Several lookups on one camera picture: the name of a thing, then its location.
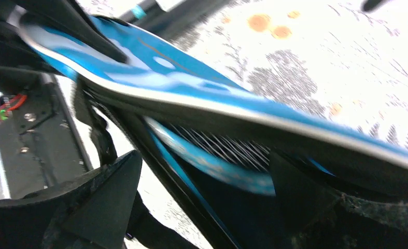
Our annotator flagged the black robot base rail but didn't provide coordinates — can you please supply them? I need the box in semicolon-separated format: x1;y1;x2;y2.
0;73;92;200

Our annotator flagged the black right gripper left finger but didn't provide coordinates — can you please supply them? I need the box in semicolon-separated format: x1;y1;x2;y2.
0;150;142;248

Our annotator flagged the blue badminton racket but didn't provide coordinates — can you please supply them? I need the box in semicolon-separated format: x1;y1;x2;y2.
145;118;275;196

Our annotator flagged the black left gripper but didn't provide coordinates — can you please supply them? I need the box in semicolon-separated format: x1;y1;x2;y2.
0;0;128;93

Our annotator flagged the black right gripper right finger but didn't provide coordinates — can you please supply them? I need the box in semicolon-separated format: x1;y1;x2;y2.
270;151;408;248

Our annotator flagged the black shuttlecock tube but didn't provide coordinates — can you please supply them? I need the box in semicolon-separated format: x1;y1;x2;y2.
119;0;229;40

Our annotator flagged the blue racket cover bag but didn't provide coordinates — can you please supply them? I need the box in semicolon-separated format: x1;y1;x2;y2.
19;15;408;248

